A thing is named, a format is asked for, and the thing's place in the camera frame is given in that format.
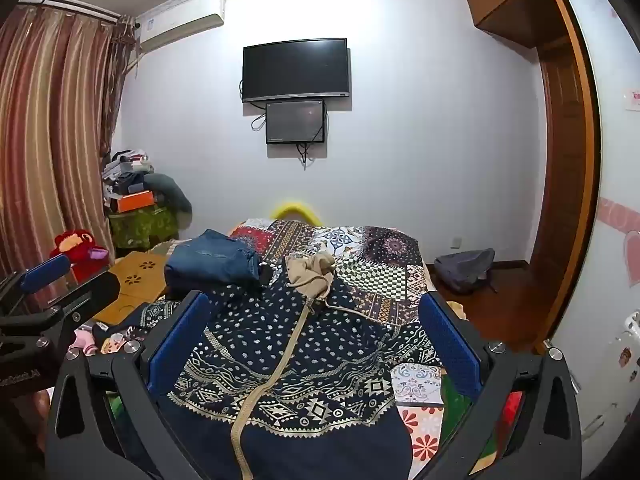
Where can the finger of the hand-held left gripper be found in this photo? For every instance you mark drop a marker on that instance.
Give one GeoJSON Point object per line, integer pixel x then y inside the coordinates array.
{"type": "Point", "coordinates": [95, 287]}
{"type": "Point", "coordinates": [45, 272]}

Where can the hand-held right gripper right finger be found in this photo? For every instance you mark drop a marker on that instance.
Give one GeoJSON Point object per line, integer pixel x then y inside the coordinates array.
{"type": "Point", "coordinates": [450, 345]}

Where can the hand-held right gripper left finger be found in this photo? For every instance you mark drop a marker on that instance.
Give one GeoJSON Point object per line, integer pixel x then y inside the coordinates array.
{"type": "Point", "coordinates": [180, 340]}

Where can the navy patterned garment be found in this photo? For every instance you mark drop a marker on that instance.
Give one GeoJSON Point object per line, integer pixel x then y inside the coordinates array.
{"type": "Point", "coordinates": [325, 360]}

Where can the red plush toy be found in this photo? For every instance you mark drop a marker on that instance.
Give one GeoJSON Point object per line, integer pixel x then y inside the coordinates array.
{"type": "Point", "coordinates": [75, 250]}

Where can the wooden folding table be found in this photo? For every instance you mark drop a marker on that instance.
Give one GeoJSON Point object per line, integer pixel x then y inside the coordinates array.
{"type": "Point", "coordinates": [135, 275]}

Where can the grey backpack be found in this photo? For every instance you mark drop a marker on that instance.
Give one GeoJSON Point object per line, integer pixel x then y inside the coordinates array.
{"type": "Point", "coordinates": [462, 270]}

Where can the green patterned cloth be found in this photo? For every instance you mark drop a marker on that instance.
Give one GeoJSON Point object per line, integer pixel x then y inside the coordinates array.
{"type": "Point", "coordinates": [142, 227]}

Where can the folded blue jeans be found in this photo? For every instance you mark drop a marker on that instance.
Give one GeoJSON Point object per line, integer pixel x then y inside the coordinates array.
{"type": "Point", "coordinates": [210, 260]}

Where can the orange box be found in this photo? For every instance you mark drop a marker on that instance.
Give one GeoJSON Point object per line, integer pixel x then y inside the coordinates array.
{"type": "Point", "coordinates": [136, 201]}

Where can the patchwork bedspread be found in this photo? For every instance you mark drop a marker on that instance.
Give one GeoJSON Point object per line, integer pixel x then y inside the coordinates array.
{"type": "Point", "coordinates": [380, 270]}

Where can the black fabric item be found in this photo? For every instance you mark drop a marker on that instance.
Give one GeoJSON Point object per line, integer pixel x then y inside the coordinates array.
{"type": "Point", "coordinates": [266, 272]}

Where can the grey-green plush pillow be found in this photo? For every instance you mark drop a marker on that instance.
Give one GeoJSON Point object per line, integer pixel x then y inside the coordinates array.
{"type": "Point", "coordinates": [170, 190]}

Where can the striped brown curtain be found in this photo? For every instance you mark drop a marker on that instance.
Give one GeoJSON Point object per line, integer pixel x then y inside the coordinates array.
{"type": "Point", "coordinates": [50, 135]}

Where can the beige crumpled cloth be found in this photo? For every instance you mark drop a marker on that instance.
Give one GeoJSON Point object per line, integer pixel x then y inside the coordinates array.
{"type": "Point", "coordinates": [310, 267]}

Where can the pink heart sticker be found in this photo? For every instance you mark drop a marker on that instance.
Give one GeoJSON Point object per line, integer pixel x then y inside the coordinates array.
{"type": "Point", "coordinates": [631, 252]}

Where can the wooden door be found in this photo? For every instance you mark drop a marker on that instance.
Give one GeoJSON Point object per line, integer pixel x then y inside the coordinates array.
{"type": "Point", "coordinates": [560, 170]}

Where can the small black monitor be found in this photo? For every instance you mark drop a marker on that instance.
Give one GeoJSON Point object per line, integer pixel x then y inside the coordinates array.
{"type": "Point", "coordinates": [295, 122]}

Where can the white wardrobe door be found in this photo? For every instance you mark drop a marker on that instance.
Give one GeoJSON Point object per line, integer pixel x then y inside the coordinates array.
{"type": "Point", "coordinates": [615, 160]}

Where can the white air conditioner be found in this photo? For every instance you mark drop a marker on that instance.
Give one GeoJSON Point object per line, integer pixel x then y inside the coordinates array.
{"type": "Point", "coordinates": [180, 20]}

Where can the large black television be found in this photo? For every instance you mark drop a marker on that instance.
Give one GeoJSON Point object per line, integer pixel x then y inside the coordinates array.
{"type": "Point", "coordinates": [295, 67]}

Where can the white wall socket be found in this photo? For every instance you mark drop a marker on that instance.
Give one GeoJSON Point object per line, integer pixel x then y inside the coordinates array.
{"type": "Point", "coordinates": [455, 242]}

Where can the white curtain rail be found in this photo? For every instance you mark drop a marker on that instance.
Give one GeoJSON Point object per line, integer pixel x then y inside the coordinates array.
{"type": "Point", "coordinates": [75, 5]}

